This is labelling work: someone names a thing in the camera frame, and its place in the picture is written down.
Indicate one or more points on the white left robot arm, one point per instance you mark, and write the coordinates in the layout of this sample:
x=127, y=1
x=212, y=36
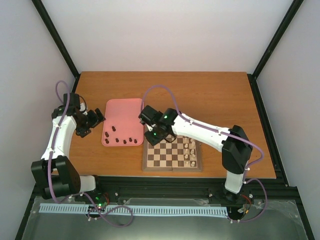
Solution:
x=54, y=174

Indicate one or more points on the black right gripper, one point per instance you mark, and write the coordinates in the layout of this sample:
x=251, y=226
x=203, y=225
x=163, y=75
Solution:
x=152, y=141

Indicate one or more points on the pink plastic tray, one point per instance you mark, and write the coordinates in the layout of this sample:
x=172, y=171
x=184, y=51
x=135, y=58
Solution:
x=123, y=114

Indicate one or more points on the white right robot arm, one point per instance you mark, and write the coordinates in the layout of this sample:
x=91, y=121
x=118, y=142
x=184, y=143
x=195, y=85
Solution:
x=232, y=143

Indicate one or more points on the wooden chess board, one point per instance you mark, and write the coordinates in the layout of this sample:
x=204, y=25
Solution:
x=168, y=157

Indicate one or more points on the light blue cable duct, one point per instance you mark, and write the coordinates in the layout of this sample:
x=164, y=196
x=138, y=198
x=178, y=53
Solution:
x=137, y=210

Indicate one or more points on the black aluminium frame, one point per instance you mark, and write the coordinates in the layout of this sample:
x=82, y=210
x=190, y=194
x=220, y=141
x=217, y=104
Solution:
x=177, y=188

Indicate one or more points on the row of white chess pieces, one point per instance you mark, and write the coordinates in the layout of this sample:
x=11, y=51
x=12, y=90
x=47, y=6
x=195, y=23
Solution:
x=189, y=153

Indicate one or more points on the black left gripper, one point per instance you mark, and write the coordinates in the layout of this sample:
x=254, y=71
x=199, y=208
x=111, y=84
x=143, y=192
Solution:
x=96, y=121

